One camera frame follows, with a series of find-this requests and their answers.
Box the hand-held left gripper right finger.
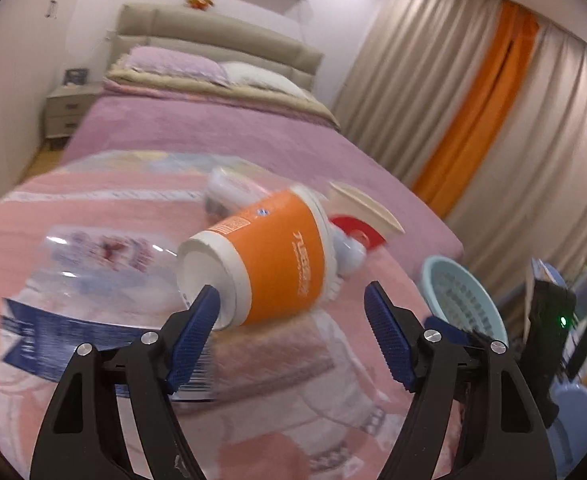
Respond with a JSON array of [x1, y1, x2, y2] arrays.
[[363, 281, 558, 480]]

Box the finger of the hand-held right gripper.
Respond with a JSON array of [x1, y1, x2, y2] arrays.
[[423, 315, 489, 348]]

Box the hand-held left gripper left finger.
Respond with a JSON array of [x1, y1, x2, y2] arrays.
[[30, 284, 219, 480]]

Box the light blue plastic basket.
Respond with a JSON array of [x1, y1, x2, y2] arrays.
[[420, 256, 509, 348]]

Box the pale blue plastic piece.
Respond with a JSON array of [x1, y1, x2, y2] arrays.
[[333, 232, 367, 277]]

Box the red round lid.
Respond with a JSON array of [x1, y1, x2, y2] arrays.
[[331, 214, 388, 251]]

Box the orange paper cup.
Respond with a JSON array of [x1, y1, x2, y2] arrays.
[[176, 187, 341, 332]]

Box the beige cup with red label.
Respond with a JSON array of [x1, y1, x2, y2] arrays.
[[328, 182, 405, 241]]

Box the clear bottle with blue label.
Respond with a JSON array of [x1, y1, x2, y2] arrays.
[[0, 225, 214, 401]]

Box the clear plastic container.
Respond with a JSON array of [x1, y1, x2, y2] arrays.
[[204, 167, 294, 221]]

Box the black flat screen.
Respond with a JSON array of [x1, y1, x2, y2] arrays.
[[567, 314, 587, 382]]

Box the pink printed blanket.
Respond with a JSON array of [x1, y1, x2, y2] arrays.
[[0, 152, 467, 480]]

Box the light blue chair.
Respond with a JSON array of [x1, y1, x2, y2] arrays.
[[548, 382, 587, 471]]

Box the purple bedspread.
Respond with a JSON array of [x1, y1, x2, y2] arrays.
[[61, 95, 465, 261]]

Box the orange curtain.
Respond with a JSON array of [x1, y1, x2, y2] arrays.
[[411, 0, 541, 221]]

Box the beige nightstand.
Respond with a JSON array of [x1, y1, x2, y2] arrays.
[[42, 82, 103, 138]]

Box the beige curtain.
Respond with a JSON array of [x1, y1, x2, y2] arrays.
[[333, 0, 587, 306]]

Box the white dotted pillow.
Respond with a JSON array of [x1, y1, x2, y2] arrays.
[[218, 61, 309, 98]]

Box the purple pillow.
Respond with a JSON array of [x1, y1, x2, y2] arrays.
[[124, 46, 229, 86]]

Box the beige padded headboard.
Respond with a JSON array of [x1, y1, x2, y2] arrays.
[[116, 2, 324, 93]]

